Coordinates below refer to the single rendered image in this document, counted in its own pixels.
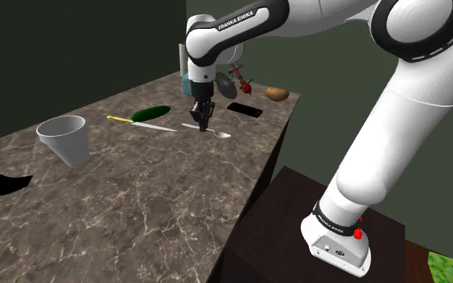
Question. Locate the white cup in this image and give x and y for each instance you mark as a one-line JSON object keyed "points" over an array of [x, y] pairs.
{"points": [[67, 139]]}

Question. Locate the dark robot stand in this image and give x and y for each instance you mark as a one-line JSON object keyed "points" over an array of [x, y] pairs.
{"points": [[273, 243]]}

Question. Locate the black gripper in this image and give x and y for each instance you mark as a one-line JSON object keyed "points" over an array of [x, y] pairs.
{"points": [[202, 93]]}

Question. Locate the teal container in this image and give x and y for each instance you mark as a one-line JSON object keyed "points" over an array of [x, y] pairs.
{"points": [[186, 84]]}

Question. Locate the black phone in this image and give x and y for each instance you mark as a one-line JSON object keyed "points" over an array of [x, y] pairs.
{"points": [[245, 110]]}

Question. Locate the silver spoon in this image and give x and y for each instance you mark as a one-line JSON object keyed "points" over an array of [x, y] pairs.
{"points": [[218, 133]]}

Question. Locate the brown potato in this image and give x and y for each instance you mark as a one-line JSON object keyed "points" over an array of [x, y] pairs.
{"points": [[277, 94]]}

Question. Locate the green cucumber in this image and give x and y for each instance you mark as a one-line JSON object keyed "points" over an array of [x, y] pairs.
{"points": [[150, 113]]}

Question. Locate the grey round disc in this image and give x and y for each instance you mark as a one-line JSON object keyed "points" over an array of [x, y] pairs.
{"points": [[226, 86]]}

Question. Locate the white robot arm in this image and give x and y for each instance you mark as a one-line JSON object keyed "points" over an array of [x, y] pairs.
{"points": [[391, 129]]}

